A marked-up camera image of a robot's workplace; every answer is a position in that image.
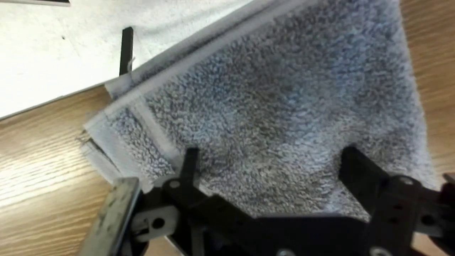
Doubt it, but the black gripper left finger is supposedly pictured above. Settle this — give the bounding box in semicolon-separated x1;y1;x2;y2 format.
77;145;253;256

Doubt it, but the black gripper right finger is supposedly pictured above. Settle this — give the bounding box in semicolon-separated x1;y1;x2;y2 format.
340;143;455;256

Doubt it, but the grey cloth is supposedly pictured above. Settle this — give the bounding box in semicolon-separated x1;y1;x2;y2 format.
80;0;442;222

